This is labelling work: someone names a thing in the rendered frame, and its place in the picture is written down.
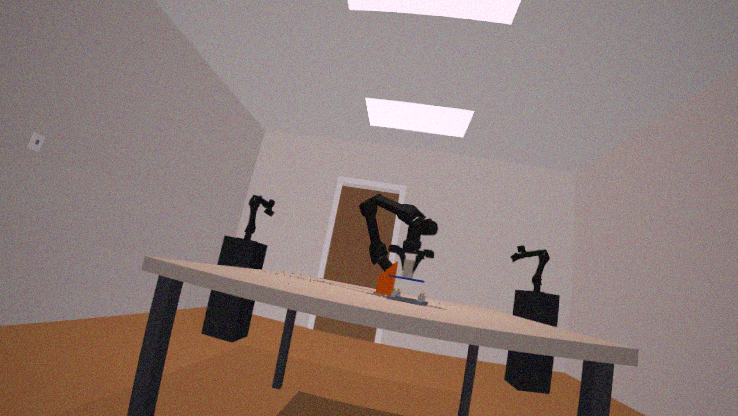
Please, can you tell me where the blue board with grey square handle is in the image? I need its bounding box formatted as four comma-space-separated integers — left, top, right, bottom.
388, 260, 425, 283

